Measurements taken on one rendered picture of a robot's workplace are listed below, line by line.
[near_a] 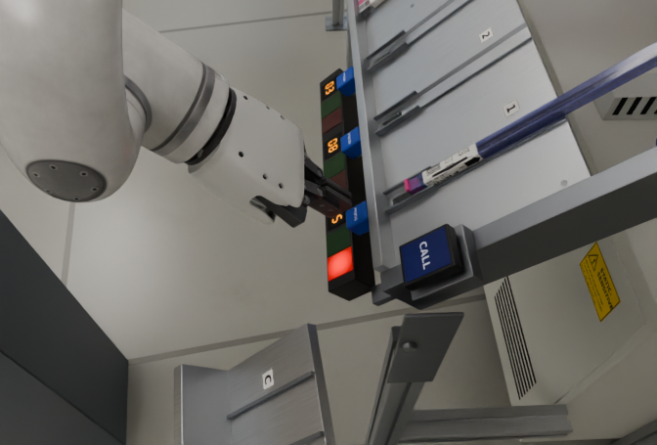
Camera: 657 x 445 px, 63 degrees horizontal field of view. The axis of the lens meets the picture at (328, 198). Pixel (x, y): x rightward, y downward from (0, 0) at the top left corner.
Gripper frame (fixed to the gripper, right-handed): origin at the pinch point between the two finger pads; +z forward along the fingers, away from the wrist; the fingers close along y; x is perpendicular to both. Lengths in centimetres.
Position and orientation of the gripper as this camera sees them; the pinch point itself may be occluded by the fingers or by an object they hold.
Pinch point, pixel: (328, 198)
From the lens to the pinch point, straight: 54.8
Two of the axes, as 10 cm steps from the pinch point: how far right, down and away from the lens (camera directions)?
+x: 7.3, -4.3, -5.3
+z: 6.9, 4.1, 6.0
